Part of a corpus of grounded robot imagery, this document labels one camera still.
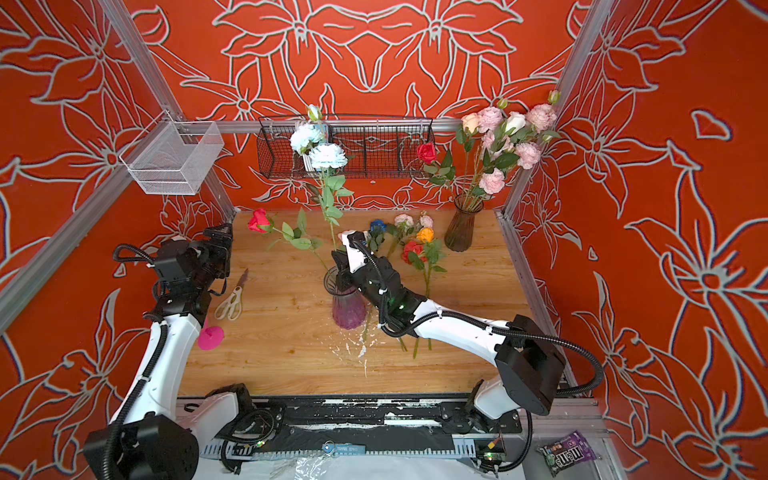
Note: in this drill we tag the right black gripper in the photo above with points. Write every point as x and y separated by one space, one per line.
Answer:
346 263

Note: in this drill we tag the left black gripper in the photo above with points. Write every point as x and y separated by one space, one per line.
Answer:
218 252

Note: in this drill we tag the purple glass vase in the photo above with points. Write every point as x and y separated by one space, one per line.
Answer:
348 305

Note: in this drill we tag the red rosebud stem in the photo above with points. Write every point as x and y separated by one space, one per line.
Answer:
297 235

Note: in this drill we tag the large red rose stem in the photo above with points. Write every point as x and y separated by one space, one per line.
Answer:
415 256

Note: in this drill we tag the pink mottled flower stem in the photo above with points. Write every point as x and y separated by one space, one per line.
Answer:
400 231

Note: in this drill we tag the orange yellow rose stem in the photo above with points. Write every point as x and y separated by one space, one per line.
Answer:
428 255

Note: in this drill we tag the brown glass vase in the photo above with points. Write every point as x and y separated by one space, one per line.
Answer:
459 235

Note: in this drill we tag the pale blue flower stem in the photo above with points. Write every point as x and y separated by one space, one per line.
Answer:
324 162

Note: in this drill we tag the pink peony stem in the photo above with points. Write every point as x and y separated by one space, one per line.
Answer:
488 185

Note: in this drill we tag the pink carnation stem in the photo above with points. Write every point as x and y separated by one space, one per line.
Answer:
529 154

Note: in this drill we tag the peach rose stem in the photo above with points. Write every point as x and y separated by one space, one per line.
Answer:
469 133

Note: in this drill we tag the pale pink flower stem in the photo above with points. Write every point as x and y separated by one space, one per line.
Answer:
492 126

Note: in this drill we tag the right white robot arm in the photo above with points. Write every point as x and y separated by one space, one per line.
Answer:
529 363

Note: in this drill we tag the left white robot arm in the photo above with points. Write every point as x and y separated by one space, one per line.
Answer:
144 440

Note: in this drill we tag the small pink rose stem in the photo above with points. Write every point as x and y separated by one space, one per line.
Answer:
426 221

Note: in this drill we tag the clear plastic bin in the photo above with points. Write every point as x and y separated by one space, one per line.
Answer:
172 157

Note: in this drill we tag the pink plastic cup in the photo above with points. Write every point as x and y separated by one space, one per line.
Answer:
211 336

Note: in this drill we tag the purple candy bag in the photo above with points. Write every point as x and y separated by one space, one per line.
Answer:
571 450

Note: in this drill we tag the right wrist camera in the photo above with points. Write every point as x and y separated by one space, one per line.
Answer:
355 243

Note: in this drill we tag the white handled scissors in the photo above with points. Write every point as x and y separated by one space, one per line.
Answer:
231 308

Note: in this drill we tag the black wire basket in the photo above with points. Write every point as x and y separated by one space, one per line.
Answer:
377 147

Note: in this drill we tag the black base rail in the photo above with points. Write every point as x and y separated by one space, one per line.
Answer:
439 426

